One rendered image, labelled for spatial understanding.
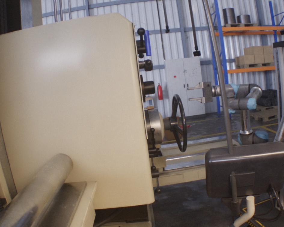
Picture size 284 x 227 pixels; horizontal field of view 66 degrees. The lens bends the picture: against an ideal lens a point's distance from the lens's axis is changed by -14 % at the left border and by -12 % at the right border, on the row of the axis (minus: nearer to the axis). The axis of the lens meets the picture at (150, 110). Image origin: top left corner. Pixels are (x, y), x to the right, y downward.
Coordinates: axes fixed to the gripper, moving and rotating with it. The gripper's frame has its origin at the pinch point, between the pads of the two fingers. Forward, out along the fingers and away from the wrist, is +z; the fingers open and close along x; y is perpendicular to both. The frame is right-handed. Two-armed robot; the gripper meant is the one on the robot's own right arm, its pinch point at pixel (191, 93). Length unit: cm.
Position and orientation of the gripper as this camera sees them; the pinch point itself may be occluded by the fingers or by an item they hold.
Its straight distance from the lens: 158.2
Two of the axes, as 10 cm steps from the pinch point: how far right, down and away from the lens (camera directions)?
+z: -9.9, 1.3, -0.5
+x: 1.2, 9.9, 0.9
